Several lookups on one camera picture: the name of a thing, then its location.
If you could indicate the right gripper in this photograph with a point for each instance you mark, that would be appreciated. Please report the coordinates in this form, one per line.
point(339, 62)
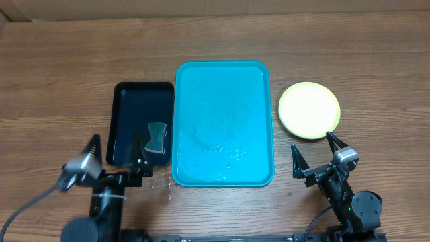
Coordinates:
point(316, 174)

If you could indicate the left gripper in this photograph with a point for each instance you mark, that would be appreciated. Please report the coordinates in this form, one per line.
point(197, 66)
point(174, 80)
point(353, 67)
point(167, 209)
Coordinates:
point(133, 178)

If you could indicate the yellow plate with stain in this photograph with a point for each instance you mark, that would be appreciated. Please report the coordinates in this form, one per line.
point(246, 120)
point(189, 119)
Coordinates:
point(309, 110)

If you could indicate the green scrubbing sponge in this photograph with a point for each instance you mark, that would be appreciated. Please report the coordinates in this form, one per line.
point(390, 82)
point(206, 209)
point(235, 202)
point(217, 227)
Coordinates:
point(157, 131)

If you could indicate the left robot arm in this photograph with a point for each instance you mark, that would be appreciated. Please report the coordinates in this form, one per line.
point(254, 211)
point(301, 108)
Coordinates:
point(108, 193)

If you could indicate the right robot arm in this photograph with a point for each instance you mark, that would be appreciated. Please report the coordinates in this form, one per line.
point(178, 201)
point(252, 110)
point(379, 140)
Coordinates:
point(358, 213)

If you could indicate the teal serving tray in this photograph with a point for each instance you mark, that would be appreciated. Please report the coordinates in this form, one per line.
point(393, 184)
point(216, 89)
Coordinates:
point(222, 125)

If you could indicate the black mounting rail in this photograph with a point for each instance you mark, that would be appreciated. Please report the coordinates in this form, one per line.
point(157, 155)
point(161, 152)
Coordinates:
point(235, 238)

